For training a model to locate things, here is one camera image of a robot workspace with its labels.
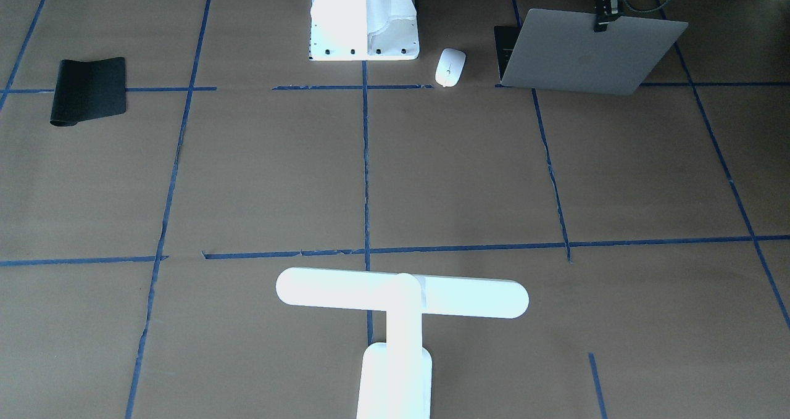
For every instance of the grey laptop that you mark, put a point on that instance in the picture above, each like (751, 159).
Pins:
(560, 50)

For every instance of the black mouse pad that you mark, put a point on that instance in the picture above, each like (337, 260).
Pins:
(89, 90)

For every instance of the white computer mouse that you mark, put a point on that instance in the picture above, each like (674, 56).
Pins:
(450, 66)

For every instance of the white desk lamp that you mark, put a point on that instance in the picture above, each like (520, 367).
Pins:
(396, 374)

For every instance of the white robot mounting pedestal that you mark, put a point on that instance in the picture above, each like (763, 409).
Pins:
(363, 30)

